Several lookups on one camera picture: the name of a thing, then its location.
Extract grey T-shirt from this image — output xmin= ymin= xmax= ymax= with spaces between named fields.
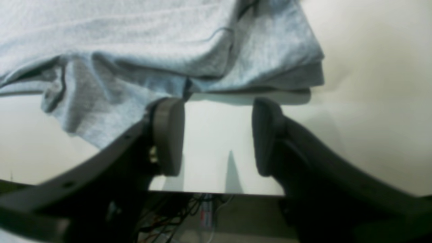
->
xmin=0 ymin=0 xmax=324 ymax=148

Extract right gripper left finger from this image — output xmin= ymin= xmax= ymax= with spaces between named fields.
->
xmin=1 ymin=98 xmax=185 ymax=243

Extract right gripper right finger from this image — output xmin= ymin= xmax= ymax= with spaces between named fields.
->
xmin=252 ymin=98 xmax=431 ymax=243

